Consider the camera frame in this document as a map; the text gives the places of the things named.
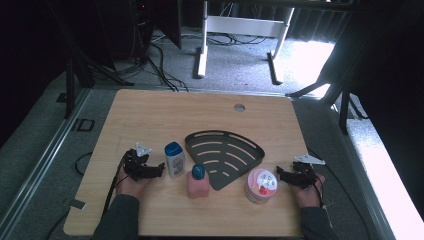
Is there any white desk frame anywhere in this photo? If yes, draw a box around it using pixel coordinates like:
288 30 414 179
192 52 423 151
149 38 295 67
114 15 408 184
193 0 296 86

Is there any aluminium floor rail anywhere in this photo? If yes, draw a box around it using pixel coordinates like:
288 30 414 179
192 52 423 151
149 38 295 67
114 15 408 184
0 88 92 231
328 103 398 240

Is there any dark computer tower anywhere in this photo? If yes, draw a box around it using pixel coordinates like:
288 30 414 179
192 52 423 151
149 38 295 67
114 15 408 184
96 0 154 68

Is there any white bottle with blue cap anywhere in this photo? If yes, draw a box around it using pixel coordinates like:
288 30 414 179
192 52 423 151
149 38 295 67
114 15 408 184
164 141 186 179

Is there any pink bottle with blue cap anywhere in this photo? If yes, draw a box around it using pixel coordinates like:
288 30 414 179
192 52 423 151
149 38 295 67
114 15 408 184
186 163 211 200

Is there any black slotted corner shelf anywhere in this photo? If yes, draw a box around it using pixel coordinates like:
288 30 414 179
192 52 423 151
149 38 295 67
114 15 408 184
184 129 266 192

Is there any bundle of black floor cables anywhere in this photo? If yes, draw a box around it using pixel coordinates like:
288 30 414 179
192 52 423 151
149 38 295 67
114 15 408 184
133 33 190 93

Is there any person's right hand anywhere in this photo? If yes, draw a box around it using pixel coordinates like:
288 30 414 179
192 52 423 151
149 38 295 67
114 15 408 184
289 174 325 209

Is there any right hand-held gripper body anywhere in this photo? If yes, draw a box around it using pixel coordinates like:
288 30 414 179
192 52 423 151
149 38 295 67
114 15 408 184
291 153 326 190

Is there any person's left hand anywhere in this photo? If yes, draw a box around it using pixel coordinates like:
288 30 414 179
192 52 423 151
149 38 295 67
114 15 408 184
116 166 149 200

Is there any thin black cable loop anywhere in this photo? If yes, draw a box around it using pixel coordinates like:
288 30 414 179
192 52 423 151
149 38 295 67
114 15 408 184
74 151 94 177

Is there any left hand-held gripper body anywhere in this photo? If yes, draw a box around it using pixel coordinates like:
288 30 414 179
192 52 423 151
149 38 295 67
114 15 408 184
123 143 152 183

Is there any black metal stand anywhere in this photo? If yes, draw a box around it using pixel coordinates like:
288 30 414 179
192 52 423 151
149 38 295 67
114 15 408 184
46 0 134 119
286 66 369 135

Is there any black rectangular floor bracket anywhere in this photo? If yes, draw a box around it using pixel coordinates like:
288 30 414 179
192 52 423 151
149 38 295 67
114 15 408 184
71 118 96 133

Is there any left hand-held gripper cable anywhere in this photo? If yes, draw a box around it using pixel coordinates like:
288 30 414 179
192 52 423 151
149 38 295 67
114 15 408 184
101 151 129 218

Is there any pink jar with white lid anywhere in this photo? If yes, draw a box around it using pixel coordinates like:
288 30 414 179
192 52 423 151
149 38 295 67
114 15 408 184
244 167 279 205

